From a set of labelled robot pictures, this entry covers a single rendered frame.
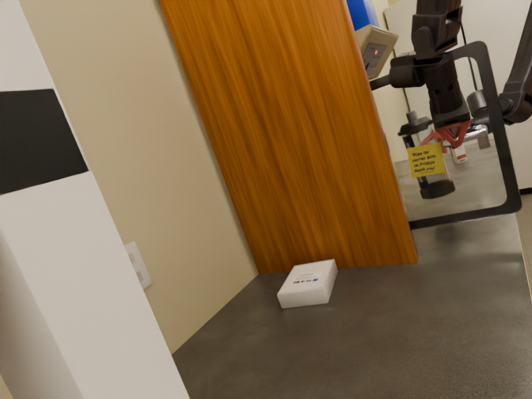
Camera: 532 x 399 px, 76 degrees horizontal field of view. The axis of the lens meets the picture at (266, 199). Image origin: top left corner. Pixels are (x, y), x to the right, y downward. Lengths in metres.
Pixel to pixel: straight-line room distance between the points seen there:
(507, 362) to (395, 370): 0.15
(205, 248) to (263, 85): 0.48
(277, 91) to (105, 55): 0.43
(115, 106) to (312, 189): 0.54
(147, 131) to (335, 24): 0.53
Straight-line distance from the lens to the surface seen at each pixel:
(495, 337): 0.67
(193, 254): 0.98
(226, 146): 1.03
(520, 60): 1.15
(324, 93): 0.86
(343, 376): 0.63
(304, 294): 0.84
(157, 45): 1.12
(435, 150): 0.92
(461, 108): 0.81
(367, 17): 0.95
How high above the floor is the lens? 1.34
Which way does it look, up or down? 9 degrees down
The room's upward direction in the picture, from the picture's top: 19 degrees counter-clockwise
